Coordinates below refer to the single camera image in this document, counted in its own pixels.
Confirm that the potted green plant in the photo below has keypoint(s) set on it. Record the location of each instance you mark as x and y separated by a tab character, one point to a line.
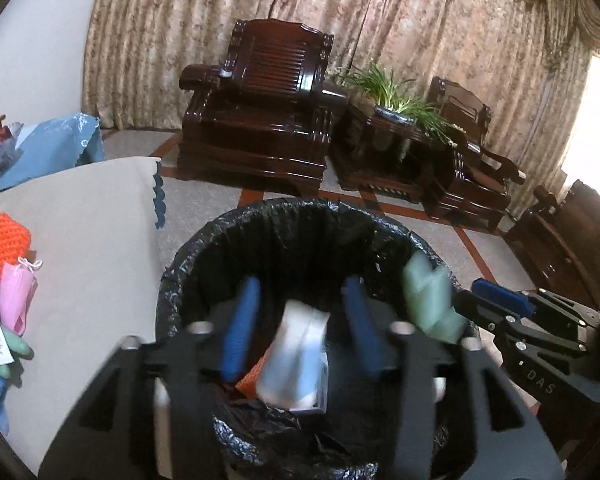
385	85

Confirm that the trash bin with black bag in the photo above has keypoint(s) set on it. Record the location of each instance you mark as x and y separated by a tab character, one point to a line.
290	240

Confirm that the dark wooden armchair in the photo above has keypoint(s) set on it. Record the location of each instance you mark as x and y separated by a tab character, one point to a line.
475	190
270	110

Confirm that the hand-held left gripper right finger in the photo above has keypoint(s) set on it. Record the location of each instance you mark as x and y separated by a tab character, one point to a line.
362	325

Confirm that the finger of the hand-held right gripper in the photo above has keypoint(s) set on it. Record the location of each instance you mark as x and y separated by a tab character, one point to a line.
530	355
500	297

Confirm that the orange foam fruit net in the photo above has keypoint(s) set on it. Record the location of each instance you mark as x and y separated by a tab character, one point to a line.
252	380
7	240

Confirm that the bright window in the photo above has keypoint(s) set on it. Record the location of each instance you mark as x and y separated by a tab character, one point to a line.
595	125

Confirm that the pink plastic bag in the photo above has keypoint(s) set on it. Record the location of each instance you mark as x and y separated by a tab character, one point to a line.
15	295

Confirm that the beige table cover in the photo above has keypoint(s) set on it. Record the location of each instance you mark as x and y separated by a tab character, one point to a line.
90	260

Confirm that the blue scalloped table cover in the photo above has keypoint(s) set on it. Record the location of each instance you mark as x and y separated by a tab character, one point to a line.
60	145

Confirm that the white packaging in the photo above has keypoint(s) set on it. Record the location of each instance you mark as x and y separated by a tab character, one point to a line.
300	360

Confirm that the beige patterned curtain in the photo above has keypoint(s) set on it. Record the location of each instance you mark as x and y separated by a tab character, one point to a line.
180	35

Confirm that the dark wooden side table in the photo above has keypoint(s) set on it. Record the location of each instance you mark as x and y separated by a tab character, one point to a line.
375	160

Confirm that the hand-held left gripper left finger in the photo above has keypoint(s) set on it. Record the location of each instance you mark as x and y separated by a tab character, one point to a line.
242	325

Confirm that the dark wooden bench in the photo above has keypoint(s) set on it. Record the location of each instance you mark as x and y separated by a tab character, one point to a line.
570	240

